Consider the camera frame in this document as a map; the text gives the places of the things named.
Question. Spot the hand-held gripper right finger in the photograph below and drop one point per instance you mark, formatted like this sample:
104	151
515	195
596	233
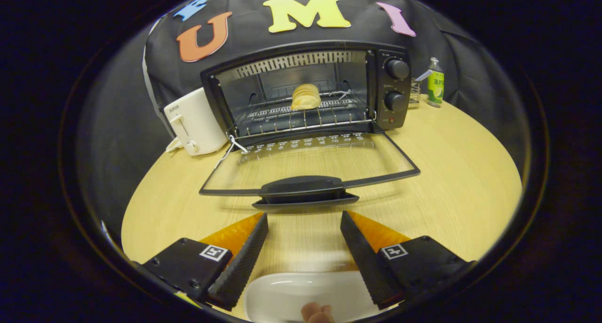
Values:
367	266

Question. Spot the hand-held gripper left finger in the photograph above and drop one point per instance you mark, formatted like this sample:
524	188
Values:
240	269

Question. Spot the black toaster oven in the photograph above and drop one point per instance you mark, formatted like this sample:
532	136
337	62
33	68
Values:
400	118

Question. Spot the yellow bread roll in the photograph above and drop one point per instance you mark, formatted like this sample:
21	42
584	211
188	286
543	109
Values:
305	97

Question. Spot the white pop-up toaster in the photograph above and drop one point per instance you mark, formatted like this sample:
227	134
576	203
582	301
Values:
197	121

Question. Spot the white square plate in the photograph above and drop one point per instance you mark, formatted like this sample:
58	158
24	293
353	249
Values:
291	295

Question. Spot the small white tray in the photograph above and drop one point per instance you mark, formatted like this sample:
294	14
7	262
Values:
173	145

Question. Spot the black backdrop cloth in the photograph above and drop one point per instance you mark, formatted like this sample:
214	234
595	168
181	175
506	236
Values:
117	125

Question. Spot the green drink bottle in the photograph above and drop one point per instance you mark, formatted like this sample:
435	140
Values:
436	88

